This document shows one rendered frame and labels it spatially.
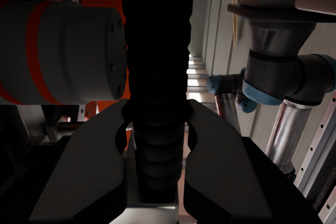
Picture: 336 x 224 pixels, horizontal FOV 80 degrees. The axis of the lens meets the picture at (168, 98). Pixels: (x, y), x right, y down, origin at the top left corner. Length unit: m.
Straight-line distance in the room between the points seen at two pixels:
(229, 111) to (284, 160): 0.25
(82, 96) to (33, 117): 0.14
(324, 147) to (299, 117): 0.22
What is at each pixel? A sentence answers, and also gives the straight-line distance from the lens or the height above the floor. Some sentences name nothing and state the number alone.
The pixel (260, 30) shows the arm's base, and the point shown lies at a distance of 0.55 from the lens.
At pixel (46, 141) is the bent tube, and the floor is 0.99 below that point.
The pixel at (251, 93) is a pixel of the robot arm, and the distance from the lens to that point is 0.61.
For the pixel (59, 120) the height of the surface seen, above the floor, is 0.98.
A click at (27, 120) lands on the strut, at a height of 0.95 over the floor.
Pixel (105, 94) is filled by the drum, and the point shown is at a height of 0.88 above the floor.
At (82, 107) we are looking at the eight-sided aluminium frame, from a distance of 0.57.
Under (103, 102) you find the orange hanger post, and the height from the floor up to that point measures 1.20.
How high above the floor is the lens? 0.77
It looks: 28 degrees up
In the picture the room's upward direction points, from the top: 179 degrees counter-clockwise
